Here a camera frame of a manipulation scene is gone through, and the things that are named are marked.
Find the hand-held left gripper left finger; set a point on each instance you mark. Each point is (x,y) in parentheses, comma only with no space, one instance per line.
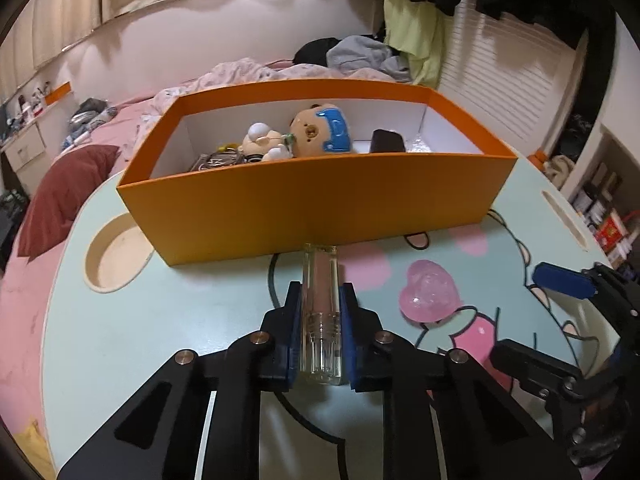
(291,330)

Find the white wardrobe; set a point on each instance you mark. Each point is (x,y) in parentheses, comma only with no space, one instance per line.
(505,80)

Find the dark red pillow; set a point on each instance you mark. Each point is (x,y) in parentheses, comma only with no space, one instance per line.
(65,195)

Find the black rectangular case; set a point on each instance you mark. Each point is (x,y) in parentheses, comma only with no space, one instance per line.
(387,141)

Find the brown plush bear toy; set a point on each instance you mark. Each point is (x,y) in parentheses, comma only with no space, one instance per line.
(315,132)

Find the orange cardboard box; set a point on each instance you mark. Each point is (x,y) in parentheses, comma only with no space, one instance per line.
(310,205)

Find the white bookshelf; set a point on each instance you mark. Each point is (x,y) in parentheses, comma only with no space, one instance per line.
(607,210)

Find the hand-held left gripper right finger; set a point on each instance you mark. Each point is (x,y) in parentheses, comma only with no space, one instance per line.
(351,340)

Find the pink printed blanket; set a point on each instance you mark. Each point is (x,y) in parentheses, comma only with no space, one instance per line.
(235,72)

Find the small orange box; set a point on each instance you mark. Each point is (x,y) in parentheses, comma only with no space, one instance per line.
(57,92)

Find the white-haired doll figurine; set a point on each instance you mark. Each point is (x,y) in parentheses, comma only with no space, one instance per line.
(262,145)

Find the dark grey cloth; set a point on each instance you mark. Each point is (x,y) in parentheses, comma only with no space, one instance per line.
(87,115)

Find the yellow-green garment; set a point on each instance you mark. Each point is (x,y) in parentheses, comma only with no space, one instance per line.
(415,30)

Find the black garment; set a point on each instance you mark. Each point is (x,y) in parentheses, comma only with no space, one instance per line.
(312,52)

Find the beige cloth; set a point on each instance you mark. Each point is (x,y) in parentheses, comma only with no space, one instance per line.
(560,170)

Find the white desk with drawers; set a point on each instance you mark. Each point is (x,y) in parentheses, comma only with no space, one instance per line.
(22,150)

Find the pink heart-shaped case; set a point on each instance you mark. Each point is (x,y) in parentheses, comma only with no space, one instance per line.
(427,292)

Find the yellow cloth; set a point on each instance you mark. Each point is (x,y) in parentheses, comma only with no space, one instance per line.
(32,445)

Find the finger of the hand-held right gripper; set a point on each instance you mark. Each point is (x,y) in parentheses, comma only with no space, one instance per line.
(535,365)
(562,280)

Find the clear square cosmetic tube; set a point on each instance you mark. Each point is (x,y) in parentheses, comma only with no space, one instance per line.
(322,310)

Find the grey garment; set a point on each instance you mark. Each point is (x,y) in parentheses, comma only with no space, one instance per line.
(360,52)

